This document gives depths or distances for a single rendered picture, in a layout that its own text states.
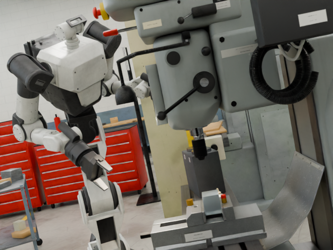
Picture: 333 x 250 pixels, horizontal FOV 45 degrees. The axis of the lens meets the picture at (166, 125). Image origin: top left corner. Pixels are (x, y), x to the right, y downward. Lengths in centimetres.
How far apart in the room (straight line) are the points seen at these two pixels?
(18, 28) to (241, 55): 1014
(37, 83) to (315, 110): 103
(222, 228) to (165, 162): 196
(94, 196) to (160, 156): 134
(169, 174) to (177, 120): 189
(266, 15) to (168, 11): 36
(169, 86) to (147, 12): 24
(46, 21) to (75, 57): 931
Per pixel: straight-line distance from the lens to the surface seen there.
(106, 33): 154
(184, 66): 132
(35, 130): 181
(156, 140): 317
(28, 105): 177
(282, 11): 110
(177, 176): 322
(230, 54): 131
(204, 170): 177
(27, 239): 427
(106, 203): 194
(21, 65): 170
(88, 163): 155
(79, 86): 176
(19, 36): 1123
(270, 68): 133
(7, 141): 654
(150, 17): 132
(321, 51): 133
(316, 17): 112
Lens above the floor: 146
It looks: 5 degrees down
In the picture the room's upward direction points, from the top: 11 degrees counter-clockwise
